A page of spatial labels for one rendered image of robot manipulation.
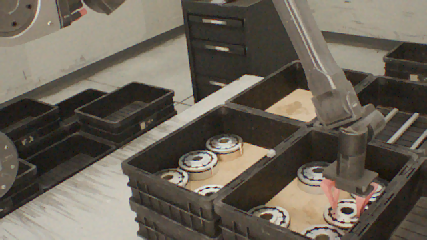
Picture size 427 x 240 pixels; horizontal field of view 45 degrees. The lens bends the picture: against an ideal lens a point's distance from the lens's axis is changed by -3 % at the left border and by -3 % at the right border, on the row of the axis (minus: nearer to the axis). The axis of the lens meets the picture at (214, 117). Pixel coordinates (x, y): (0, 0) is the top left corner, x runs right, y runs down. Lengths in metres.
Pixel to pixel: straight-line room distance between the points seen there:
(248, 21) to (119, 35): 2.37
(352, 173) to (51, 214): 0.91
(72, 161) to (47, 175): 0.15
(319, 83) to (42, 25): 0.56
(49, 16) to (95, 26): 4.03
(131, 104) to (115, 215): 1.29
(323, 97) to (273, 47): 1.90
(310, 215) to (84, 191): 0.75
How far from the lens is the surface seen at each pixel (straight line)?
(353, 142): 1.07
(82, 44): 4.69
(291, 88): 1.83
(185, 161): 1.42
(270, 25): 2.92
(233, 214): 1.09
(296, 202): 1.28
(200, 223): 1.21
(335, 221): 1.17
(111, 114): 2.69
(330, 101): 1.06
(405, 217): 1.25
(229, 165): 1.44
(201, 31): 2.98
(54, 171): 2.53
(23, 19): 0.71
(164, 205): 1.27
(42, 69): 4.48
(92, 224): 1.54
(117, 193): 1.64
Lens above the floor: 1.57
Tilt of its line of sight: 26 degrees down
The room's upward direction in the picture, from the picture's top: 6 degrees counter-clockwise
